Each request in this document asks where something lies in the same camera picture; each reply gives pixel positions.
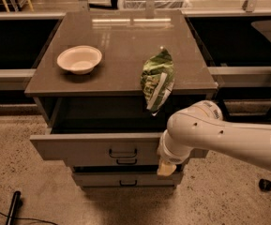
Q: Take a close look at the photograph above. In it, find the grey top drawer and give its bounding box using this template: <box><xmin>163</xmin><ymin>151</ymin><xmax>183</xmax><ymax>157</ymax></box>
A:
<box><xmin>29</xmin><ymin>127</ymin><xmax>209</xmax><ymax>168</ymax></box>

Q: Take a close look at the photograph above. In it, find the grey drawer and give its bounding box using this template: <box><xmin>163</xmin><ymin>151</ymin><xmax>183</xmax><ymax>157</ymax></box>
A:
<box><xmin>72</xmin><ymin>172</ymin><xmax>183</xmax><ymax>188</ymax></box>
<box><xmin>29</xmin><ymin>127</ymin><xmax>209</xmax><ymax>168</ymax></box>
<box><xmin>70</xmin><ymin>164</ymin><xmax>186</xmax><ymax>174</ymax></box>

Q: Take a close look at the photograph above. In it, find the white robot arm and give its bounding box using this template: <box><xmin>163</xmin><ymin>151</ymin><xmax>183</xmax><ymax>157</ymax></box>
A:
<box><xmin>157</xmin><ymin>100</ymin><xmax>271</xmax><ymax>176</ymax></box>

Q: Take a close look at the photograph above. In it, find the grey bottom drawer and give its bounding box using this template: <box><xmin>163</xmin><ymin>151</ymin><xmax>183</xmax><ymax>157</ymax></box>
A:
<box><xmin>72</xmin><ymin>172</ymin><xmax>183</xmax><ymax>188</ymax></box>

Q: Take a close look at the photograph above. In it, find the grey middle drawer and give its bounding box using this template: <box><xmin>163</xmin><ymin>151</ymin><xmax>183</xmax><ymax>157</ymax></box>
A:
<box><xmin>70</xmin><ymin>164</ymin><xmax>186</xmax><ymax>174</ymax></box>

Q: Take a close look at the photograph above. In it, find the grey drawer cabinet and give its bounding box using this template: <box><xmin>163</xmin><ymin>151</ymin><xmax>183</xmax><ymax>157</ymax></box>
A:
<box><xmin>24</xmin><ymin>9</ymin><xmax>219</xmax><ymax>192</ymax></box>

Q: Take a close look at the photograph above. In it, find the black table leg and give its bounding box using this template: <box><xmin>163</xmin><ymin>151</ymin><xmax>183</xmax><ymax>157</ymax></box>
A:
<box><xmin>218</xmin><ymin>98</ymin><xmax>232</xmax><ymax>120</ymax></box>

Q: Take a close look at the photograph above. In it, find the green chip bag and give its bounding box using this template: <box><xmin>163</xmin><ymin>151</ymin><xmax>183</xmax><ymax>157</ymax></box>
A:
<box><xmin>141</xmin><ymin>47</ymin><xmax>174</xmax><ymax>116</ymax></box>

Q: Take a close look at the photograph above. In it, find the black caster leg right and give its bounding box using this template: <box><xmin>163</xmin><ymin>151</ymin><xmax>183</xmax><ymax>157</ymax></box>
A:
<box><xmin>259</xmin><ymin>179</ymin><xmax>271</xmax><ymax>191</ymax></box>

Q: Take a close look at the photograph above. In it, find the white paper bowl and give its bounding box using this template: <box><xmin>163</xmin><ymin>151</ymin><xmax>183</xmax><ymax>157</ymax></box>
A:
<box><xmin>57</xmin><ymin>45</ymin><xmax>102</xmax><ymax>75</ymax></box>

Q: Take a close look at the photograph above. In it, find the black stand foot left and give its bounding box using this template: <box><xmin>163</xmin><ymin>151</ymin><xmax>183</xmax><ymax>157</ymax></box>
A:
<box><xmin>6</xmin><ymin>190</ymin><xmax>23</xmax><ymax>225</ymax></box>

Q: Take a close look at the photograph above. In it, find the white wire basket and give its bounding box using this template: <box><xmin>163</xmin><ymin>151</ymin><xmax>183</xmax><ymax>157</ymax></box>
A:
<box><xmin>118</xmin><ymin>0</ymin><xmax>192</xmax><ymax>10</ymax></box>

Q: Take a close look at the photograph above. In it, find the black floor cable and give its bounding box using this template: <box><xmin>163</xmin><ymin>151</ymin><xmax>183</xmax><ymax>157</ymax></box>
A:
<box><xmin>0</xmin><ymin>190</ymin><xmax>59</xmax><ymax>225</ymax></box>

